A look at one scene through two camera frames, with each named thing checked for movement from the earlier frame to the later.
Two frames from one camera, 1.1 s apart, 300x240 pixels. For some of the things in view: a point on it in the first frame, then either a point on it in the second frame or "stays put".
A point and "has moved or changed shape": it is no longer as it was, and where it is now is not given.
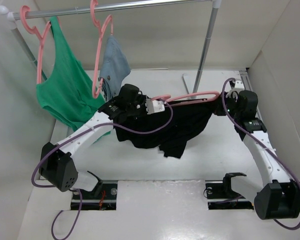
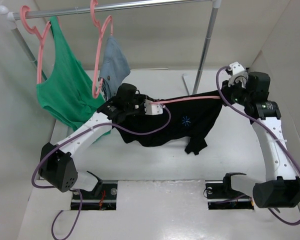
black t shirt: [190, 118] has moved or changed shape
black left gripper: [142, 100] stays put
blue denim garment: [114, 67] stays put
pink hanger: [101, 29] stays put
